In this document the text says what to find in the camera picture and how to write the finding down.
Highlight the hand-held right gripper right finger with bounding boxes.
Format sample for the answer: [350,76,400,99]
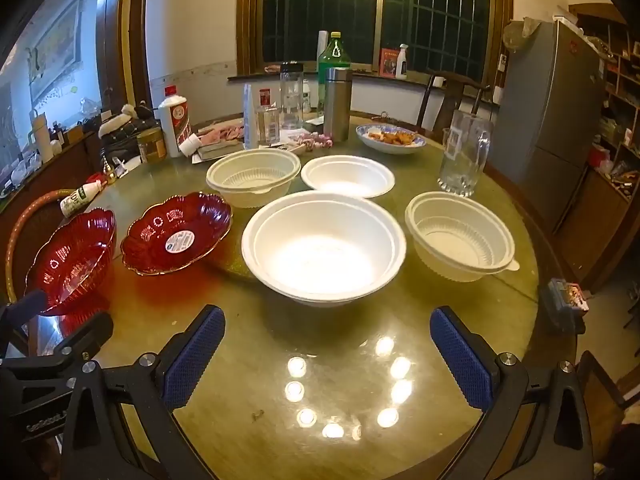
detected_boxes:
[430,306,593,480]

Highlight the blue patterned plate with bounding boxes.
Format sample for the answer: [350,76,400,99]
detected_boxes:
[356,124,427,155]

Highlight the printed paper sheet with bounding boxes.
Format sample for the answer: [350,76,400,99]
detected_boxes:
[277,119,326,148]

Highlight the old book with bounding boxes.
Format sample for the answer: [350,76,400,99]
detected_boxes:
[192,140,246,164]

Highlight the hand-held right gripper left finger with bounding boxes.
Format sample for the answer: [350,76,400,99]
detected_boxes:
[61,304,227,480]

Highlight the white bottle green label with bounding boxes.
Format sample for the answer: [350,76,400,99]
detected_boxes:
[60,181,107,218]

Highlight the brown jar gold lid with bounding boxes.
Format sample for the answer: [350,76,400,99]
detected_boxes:
[136,127,167,163]

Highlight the wooden door frame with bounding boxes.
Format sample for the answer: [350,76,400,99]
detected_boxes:
[97,0,151,121]

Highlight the small clear glass bottle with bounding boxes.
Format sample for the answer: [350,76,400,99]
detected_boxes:
[257,88,280,145]

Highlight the glass beer mug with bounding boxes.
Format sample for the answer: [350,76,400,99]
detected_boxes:
[438,110,493,197]

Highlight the clear bottle black lid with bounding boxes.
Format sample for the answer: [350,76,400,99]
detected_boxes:
[279,62,305,131]

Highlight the small white foam bowl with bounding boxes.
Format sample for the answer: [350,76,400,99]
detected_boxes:
[300,155,396,199]

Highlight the pink wrapped candies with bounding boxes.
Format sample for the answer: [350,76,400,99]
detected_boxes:
[287,132,333,154]

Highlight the orange yellow hoop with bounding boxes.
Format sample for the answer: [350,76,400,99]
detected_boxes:
[5,189,81,306]

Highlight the wooden framed window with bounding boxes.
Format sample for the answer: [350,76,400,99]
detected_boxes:
[236,0,515,81]

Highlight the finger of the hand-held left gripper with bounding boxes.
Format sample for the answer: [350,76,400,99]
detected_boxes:
[0,290,47,333]
[47,311,115,363]

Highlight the framed wall painting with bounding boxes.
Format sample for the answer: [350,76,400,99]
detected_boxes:
[27,0,86,106]

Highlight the wooden shelf unit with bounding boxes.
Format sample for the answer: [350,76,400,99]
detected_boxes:
[570,4,640,291]

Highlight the wooden windowsill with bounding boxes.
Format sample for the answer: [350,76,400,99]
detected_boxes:
[227,71,501,106]

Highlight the white tall thermos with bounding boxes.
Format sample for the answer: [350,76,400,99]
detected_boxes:
[30,109,53,163]

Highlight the red box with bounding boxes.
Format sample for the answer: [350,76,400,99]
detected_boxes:
[379,48,400,78]

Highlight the white liquor bottle red label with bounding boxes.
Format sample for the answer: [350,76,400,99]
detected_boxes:
[158,85,193,158]

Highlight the red scalloped plastic plate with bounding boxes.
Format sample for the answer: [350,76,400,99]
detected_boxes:
[23,208,117,317]

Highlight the fried food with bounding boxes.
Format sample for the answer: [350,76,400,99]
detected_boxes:
[367,129,418,147]

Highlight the grey refrigerator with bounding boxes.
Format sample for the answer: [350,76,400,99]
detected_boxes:
[492,19,616,233]

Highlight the large white foam bowl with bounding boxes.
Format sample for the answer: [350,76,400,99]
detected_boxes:
[241,190,407,307]

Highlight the red scalloped plate white sticker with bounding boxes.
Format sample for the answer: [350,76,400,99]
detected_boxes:
[120,191,233,277]

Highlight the large green plastic bottle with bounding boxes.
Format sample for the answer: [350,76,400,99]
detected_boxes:
[317,31,351,111]

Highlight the plastic bag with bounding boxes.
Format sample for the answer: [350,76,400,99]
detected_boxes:
[502,16,543,51]

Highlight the wooden chair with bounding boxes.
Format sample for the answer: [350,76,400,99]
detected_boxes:
[416,71,491,133]
[575,350,640,480]

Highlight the wooden sideboard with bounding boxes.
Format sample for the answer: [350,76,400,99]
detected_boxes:
[0,130,108,221]

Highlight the stainless steel thermos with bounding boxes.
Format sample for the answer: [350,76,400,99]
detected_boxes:
[324,67,352,142]

